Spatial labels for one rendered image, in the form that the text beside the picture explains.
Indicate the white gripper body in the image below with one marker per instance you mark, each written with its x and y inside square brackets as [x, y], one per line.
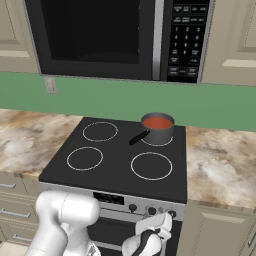
[159, 224]

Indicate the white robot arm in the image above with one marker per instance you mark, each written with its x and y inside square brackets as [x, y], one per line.
[63, 216]

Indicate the black stove knob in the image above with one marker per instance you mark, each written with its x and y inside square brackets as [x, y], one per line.
[132, 208]
[152, 210]
[173, 212]

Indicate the black stove with hob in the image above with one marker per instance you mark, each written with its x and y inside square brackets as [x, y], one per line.
[120, 166]

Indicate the red marinara sauce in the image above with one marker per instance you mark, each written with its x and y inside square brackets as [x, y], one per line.
[157, 123]

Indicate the black oven door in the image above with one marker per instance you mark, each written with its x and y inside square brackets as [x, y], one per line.
[113, 233]

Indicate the beige base cupboard door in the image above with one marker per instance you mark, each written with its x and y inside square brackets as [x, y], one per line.
[216, 233]

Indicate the beige drawer front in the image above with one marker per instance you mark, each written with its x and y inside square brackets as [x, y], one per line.
[15, 235]
[20, 186]
[16, 210]

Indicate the black microwave oven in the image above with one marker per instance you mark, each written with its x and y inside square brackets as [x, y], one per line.
[116, 36]

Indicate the black microwave door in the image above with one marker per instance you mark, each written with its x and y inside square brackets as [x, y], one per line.
[93, 33]

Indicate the grey wall socket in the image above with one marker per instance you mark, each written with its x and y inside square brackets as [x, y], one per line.
[50, 85]

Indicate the beige wall cupboard door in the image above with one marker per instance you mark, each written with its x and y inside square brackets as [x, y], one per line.
[15, 33]
[233, 40]

